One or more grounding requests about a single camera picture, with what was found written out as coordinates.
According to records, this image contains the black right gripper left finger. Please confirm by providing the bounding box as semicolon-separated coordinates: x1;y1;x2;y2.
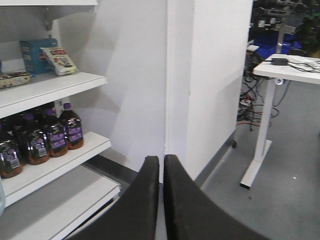
69;156;160;240

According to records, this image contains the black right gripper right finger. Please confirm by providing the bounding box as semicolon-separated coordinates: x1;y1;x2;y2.
163;154;266;240

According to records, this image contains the white store shelving unit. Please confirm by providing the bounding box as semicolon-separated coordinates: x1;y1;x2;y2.
0;0;120;240

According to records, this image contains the dark purple-cap sauce bottle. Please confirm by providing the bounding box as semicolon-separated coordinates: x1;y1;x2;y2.
59;102;84;150

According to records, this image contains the white snack bag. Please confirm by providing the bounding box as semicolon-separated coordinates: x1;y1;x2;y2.
40;46;78;76

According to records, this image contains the black power brick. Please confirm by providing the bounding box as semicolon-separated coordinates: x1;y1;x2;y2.
270;57;289;66

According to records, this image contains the blue cracker box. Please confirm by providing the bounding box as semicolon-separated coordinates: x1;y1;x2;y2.
19;38;58;75

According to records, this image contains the white standing desk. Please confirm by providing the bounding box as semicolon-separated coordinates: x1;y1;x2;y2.
240;53;320;189

